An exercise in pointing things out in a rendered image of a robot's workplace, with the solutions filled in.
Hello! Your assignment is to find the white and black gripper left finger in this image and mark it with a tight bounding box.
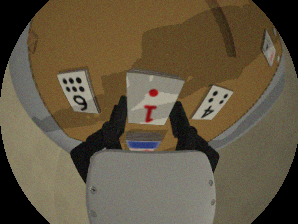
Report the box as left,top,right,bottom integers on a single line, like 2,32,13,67
70,95,128,184

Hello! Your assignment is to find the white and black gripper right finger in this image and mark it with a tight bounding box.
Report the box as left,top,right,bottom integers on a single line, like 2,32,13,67
169,101,219,173

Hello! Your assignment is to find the white printed card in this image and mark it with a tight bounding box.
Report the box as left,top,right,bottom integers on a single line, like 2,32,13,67
261,29,276,68

